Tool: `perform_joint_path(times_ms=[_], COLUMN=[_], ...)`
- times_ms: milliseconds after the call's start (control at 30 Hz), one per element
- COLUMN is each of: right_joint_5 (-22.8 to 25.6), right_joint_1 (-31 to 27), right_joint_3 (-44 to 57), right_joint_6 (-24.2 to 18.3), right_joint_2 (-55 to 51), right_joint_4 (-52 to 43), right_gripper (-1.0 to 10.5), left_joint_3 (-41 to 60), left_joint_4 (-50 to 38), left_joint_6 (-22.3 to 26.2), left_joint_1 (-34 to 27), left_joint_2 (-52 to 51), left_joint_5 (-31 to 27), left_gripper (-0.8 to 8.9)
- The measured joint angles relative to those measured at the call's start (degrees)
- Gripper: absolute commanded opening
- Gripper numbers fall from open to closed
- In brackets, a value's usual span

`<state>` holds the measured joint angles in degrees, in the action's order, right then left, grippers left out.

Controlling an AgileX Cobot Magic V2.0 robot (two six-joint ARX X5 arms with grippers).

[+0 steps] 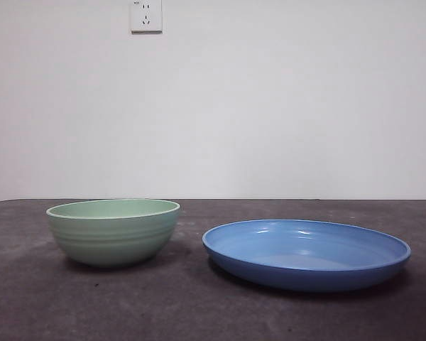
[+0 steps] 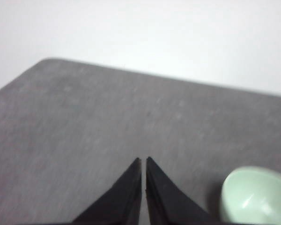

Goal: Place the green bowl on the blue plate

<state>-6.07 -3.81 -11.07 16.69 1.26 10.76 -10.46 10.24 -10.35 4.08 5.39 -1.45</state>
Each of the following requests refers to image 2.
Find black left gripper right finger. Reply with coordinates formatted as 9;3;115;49
145;156;224;223

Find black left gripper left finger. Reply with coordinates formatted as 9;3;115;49
71;157;143;223

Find green bowl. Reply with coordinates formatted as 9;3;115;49
221;165;281;223

